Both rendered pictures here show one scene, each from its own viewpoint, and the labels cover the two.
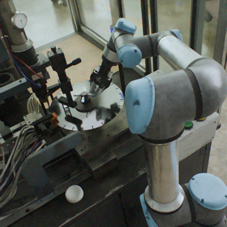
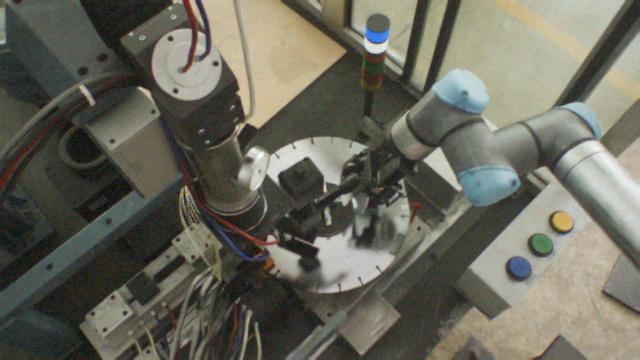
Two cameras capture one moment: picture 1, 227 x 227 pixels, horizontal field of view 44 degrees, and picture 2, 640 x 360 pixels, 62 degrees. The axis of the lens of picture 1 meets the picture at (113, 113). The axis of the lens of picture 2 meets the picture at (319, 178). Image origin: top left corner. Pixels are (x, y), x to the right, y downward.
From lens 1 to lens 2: 65 cm
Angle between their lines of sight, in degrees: 23
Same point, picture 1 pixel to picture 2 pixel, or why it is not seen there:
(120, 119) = not seen: hidden behind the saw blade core
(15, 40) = (227, 193)
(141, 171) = (443, 328)
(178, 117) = not seen: outside the picture
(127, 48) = (496, 180)
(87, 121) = (344, 265)
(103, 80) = (388, 193)
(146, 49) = (527, 167)
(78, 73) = (240, 73)
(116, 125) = not seen: hidden behind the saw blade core
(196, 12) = (619, 45)
